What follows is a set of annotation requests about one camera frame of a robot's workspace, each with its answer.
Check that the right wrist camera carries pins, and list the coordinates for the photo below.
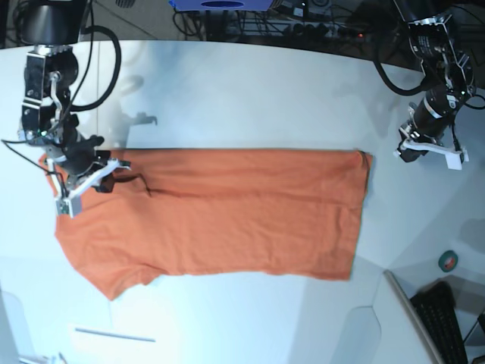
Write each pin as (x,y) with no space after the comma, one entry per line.
(70,207)

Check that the blue box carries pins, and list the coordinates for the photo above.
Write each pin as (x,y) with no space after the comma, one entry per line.
(221,5)

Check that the orange t-shirt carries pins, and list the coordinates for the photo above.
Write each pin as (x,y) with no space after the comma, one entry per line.
(215,211)

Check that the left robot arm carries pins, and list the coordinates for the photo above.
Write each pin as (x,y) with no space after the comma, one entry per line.
(433,39)

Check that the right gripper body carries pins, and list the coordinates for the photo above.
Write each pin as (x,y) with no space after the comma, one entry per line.
(78,158)

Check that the green tape roll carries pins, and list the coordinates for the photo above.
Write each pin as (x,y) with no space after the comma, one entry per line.
(448,261)

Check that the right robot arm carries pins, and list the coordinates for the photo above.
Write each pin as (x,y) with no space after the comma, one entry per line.
(49,115)

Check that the black keyboard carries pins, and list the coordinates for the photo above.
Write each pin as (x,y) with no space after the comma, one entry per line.
(436,310)

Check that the black power strip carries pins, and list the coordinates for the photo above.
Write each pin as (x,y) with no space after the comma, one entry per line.
(326,31)

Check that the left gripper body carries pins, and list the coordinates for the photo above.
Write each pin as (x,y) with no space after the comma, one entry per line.
(429,119)

